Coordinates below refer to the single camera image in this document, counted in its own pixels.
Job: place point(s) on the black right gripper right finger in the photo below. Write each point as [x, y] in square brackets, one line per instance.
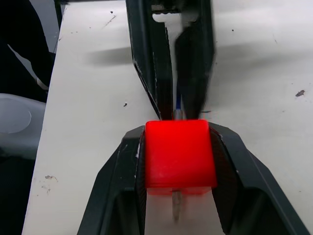
[247, 186]

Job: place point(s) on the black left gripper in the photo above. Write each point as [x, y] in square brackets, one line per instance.
[176, 5]

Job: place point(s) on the blue lace with clear tip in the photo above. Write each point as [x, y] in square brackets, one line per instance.
[176, 203]

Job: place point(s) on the grey rounded housing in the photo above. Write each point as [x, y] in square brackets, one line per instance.
[17, 122]

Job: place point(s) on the black fabric with white stripe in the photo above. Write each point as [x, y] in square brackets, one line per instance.
[22, 44]

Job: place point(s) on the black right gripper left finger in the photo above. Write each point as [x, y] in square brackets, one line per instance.
[115, 186]

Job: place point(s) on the red cube block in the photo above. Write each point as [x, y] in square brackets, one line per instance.
[179, 154]

